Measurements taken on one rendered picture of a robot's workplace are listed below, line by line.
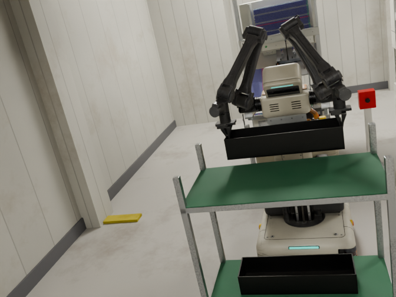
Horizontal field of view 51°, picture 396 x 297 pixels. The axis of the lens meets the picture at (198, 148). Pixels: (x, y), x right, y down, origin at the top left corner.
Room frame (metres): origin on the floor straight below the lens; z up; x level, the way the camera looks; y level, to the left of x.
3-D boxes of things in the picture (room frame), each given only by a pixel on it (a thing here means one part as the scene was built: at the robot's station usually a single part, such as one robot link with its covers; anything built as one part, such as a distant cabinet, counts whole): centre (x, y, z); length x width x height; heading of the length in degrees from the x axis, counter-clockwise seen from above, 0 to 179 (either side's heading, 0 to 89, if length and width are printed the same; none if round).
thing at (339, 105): (1.88, -0.70, 1.22); 0.10 x 0.07 x 0.07; 71
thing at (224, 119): (2.07, -0.17, 1.22); 0.10 x 0.07 x 0.07; 71
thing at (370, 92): (3.59, -1.60, 0.39); 0.24 x 0.24 x 0.78; 73
